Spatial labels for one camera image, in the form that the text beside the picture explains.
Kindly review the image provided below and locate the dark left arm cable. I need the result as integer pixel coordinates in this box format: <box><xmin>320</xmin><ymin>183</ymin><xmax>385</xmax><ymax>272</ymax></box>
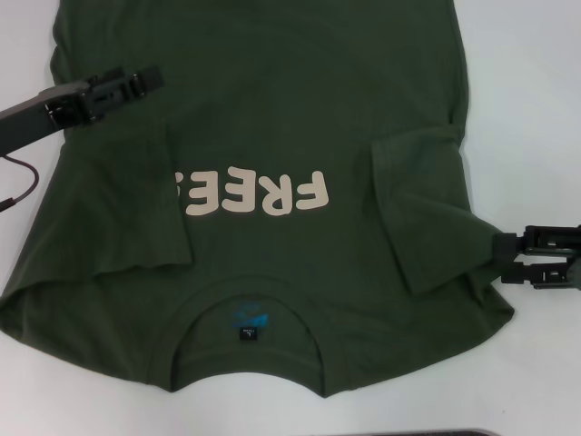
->
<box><xmin>0</xmin><ymin>153</ymin><xmax>43</xmax><ymax>213</ymax></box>

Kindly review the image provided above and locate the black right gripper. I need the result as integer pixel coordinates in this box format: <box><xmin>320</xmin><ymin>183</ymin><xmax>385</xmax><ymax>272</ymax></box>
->
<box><xmin>491</xmin><ymin>223</ymin><xmax>581</xmax><ymax>292</ymax></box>

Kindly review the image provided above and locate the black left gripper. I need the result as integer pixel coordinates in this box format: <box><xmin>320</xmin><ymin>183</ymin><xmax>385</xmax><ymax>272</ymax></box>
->
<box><xmin>0</xmin><ymin>64</ymin><xmax>165</xmax><ymax>156</ymax></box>

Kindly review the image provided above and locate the dark green FREE t-shirt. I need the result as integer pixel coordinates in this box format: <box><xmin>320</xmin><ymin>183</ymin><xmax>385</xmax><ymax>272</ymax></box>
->
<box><xmin>0</xmin><ymin>0</ymin><xmax>517</xmax><ymax>399</ymax></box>

